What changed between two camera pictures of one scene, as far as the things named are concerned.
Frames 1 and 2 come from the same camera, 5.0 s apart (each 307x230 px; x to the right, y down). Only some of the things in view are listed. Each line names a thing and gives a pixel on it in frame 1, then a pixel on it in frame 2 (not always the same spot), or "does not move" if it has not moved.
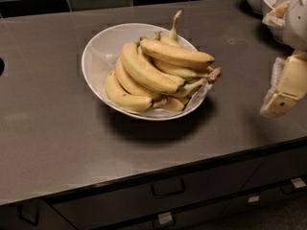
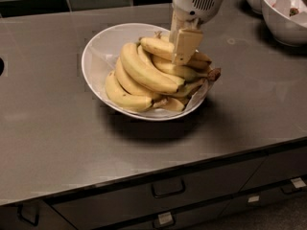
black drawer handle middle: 167,188 does not move
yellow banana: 188,88 does not move
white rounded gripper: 296,23 to 196,4
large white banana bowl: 100,54 does not move
